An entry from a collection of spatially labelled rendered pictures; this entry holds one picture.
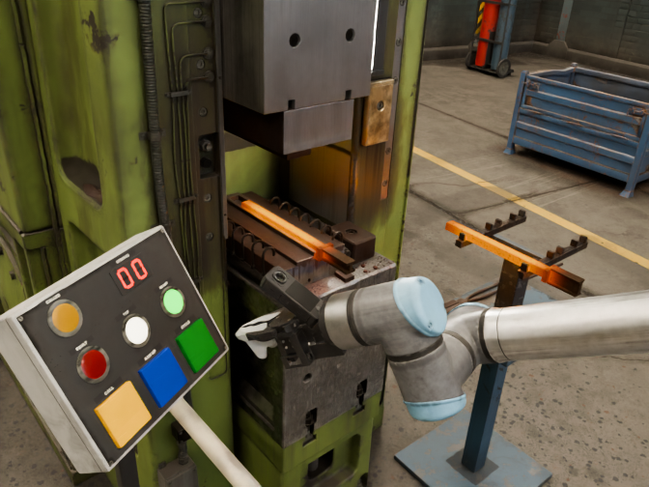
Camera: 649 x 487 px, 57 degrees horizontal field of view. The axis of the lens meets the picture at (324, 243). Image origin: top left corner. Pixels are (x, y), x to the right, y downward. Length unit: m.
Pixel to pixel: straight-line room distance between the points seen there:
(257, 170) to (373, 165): 0.39
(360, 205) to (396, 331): 0.90
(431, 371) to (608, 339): 0.25
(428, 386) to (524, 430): 1.68
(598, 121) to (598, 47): 5.17
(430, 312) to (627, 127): 4.23
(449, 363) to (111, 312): 0.55
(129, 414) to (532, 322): 0.64
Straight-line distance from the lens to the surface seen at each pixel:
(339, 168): 1.72
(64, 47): 1.58
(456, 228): 1.78
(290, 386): 1.56
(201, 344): 1.16
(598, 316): 0.92
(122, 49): 1.23
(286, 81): 1.26
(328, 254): 1.45
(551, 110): 5.33
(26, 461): 2.48
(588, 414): 2.76
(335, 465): 2.04
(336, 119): 1.38
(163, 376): 1.09
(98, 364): 1.02
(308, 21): 1.27
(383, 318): 0.88
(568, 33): 10.56
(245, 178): 1.88
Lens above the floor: 1.71
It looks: 28 degrees down
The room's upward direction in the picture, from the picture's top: 3 degrees clockwise
